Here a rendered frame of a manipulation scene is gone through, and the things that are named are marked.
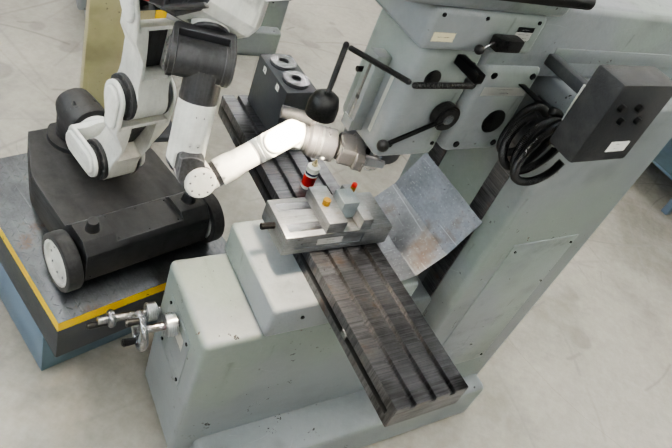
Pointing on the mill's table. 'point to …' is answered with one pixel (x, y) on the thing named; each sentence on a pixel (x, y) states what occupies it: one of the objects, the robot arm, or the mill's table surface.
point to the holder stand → (278, 88)
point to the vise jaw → (331, 222)
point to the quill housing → (388, 106)
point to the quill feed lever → (445, 116)
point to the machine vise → (362, 226)
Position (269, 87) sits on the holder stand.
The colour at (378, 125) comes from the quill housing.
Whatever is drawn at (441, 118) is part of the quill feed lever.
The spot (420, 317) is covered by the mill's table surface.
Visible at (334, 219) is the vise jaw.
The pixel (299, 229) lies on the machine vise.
